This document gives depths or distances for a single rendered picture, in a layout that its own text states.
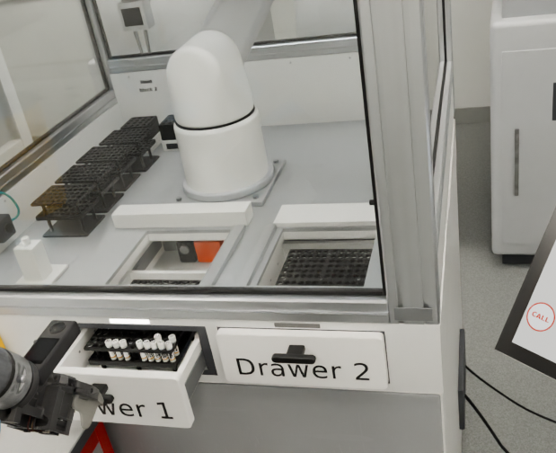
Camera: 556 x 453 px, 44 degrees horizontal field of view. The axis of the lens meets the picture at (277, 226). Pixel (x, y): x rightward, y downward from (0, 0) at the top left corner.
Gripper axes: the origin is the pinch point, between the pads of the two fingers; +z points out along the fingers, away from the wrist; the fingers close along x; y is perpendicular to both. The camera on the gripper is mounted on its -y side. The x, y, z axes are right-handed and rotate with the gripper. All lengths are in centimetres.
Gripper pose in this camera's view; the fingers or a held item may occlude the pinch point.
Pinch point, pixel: (88, 396)
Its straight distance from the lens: 119.1
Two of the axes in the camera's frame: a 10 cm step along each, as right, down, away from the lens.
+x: 9.6, -0.2, -2.9
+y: -1.1, 9.1, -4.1
